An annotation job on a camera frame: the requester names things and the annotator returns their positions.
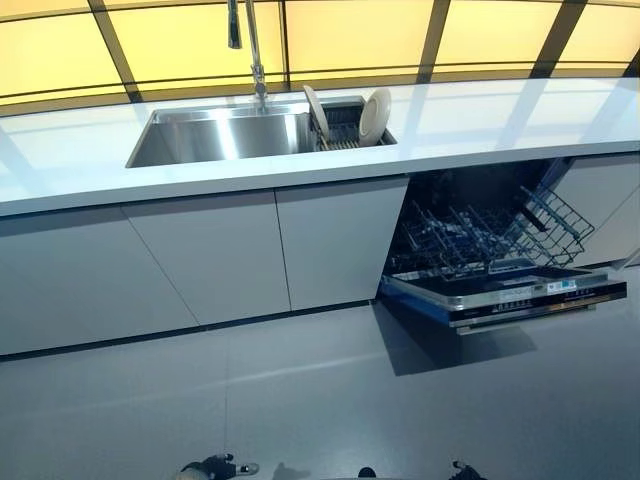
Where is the dishwasher upper wire rack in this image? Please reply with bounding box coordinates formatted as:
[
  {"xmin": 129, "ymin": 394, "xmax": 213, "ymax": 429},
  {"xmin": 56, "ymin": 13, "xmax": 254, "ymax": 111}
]
[{"xmin": 518, "ymin": 183, "xmax": 596, "ymax": 267}]

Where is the black and steel dish rack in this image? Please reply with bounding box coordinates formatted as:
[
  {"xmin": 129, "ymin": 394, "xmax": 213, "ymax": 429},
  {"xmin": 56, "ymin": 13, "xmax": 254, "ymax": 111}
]
[{"xmin": 308, "ymin": 96, "xmax": 399, "ymax": 151}]

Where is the yellow window with dark frame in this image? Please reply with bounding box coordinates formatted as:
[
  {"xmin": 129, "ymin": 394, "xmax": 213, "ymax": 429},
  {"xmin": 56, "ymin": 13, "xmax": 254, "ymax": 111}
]
[{"xmin": 0, "ymin": 0, "xmax": 640, "ymax": 120}]

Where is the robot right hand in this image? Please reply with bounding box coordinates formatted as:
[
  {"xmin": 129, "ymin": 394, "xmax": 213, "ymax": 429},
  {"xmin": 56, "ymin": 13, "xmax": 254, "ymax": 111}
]
[{"xmin": 451, "ymin": 461, "xmax": 488, "ymax": 480}]

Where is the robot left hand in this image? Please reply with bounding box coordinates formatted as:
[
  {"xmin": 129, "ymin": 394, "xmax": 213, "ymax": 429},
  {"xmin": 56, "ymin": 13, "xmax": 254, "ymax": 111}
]
[{"xmin": 179, "ymin": 452, "xmax": 261, "ymax": 480}]

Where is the cream round plate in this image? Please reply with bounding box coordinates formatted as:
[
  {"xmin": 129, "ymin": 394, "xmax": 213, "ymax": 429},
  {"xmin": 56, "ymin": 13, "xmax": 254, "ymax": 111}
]
[
  {"xmin": 357, "ymin": 87, "xmax": 393, "ymax": 148},
  {"xmin": 302, "ymin": 84, "xmax": 331, "ymax": 138}
]

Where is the chrome kitchen faucet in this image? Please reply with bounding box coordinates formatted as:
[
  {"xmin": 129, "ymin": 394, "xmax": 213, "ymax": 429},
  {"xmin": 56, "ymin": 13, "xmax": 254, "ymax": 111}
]
[{"xmin": 227, "ymin": 0, "xmax": 272, "ymax": 114}]

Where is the black dishwasher door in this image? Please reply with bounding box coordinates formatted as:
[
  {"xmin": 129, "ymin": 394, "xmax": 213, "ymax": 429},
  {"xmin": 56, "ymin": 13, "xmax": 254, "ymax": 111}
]
[{"xmin": 378, "ymin": 263, "xmax": 629, "ymax": 337}]

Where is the dishwasher wire rack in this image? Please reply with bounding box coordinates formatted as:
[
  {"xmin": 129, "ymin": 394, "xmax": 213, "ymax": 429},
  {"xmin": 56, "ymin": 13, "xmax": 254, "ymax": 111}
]
[
  {"xmin": 518, "ymin": 183, "xmax": 596, "ymax": 267},
  {"xmin": 391, "ymin": 198, "xmax": 539, "ymax": 282}
]

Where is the stainless steel sink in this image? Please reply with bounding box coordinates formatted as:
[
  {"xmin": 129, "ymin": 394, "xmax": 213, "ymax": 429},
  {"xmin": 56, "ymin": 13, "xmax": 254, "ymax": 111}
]
[{"xmin": 124, "ymin": 94, "xmax": 400, "ymax": 170}]

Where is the white cabinet door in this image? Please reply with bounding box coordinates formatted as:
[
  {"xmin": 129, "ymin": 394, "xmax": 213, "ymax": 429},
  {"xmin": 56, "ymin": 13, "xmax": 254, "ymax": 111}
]
[
  {"xmin": 274, "ymin": 174, "xmax": 412, "ymax": 312},
  {"xmin": 121, "ymin": 189, "xmax": 294, "ymax": 329},
  {"xmin": 0, "ymin": 204, "xmax": 202, "ymax": 359},
  {"xmin": 558, "ymin": 152, "xmax": 640, "ymax": 270}
]

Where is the dishwasher lower wire rack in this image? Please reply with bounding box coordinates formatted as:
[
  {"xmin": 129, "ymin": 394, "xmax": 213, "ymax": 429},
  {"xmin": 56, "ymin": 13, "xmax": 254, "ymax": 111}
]
[{"xmin": 391, "ymin": 198, "xmax": 539, "ymax": 282}]

